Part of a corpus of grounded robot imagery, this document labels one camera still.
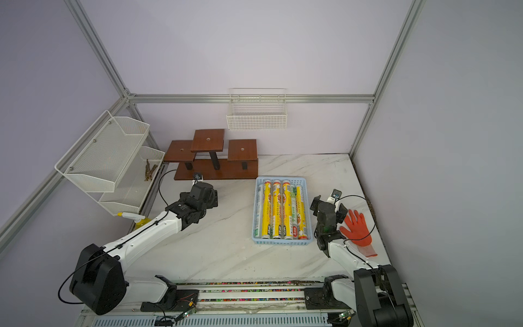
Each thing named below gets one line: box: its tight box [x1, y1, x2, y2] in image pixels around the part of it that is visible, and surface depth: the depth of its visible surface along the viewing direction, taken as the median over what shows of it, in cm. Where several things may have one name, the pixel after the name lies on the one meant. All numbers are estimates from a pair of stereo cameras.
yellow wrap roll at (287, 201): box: [282, 179, 294, 240], surface depth 92 cm
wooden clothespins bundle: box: [144, 158, 158, 182], surface depth 97 cm
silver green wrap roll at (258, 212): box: [254, 184, 263, 238], surface depth 95 cm
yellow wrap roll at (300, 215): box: [296, 184, 308, 240], surface depth 94 cm
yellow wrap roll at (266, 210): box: [261, 179, 273, 239], surface depth 91 cm
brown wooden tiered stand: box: [164, 128, 259, 180], surface depth 105 cm
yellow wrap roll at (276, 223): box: [272, 179, 282, 240], surface depth 90 cm
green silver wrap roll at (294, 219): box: [290, 192, 299, 240], surface depth 93 cm
